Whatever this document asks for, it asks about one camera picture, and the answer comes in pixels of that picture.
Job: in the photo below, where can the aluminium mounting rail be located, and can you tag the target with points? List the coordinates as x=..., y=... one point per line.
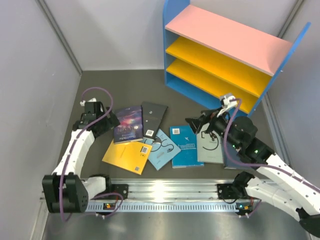
x=168, y=196

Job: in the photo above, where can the navy blue book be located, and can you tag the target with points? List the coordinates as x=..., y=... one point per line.
x=228, y=164

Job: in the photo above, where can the grey book with circle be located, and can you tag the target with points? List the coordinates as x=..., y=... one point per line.
x=209, y=148

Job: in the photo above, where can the yellow book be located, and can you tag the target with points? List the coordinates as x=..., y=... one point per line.
x=130, y=156

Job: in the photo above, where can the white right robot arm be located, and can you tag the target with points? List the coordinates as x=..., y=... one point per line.
x=293, y=194

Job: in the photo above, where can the black folder with barcode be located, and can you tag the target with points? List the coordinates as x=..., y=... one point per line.
x=152, y=115

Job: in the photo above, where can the blue bookshelf with coloured shelves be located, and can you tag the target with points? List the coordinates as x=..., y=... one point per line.
x=207, y=56

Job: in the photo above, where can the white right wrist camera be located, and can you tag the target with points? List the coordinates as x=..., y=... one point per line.
x=228, y=101

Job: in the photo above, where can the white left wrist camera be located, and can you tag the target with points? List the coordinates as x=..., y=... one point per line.
x=83, y=102

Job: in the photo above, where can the teal blue book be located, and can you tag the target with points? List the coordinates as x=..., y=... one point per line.
x=186, y=141

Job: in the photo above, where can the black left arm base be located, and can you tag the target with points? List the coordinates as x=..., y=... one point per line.
x=120, y=188

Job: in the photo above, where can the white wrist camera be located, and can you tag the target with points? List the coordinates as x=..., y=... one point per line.
x=83, y=102
x=228, y=101

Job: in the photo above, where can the purple galaxy cover book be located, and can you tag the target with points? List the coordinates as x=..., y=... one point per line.
x=130, y=128

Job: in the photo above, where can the light blue cat book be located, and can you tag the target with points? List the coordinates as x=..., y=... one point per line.
x=163, y=149

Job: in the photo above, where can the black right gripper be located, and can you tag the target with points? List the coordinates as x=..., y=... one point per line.
x=207, y=116

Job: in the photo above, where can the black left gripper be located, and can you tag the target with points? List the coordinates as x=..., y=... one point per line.
x=110, y=122

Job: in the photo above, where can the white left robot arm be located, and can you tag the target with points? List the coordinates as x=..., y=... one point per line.
x=64, y=191

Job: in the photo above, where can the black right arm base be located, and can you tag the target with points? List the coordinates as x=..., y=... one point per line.
x=230, y=192

